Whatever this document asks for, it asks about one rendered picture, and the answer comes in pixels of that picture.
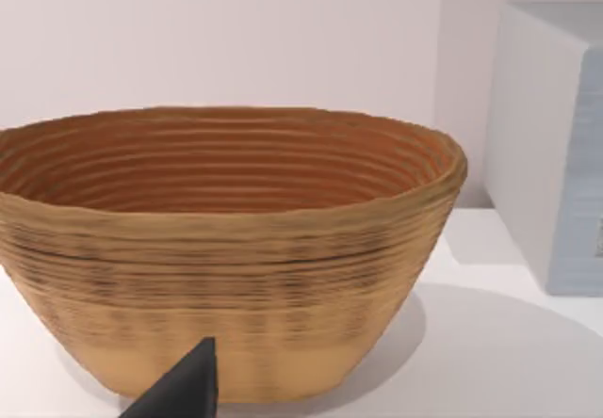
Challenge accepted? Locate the brown woven basket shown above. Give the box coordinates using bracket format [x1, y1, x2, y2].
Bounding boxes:
[0, 104, 468, 404]

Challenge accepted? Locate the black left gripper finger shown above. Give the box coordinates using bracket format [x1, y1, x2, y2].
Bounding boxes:
[117, 336, 219, 418]

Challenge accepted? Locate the pale microwave oven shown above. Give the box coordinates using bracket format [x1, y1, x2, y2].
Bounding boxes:
[482, 2, 603, 297]

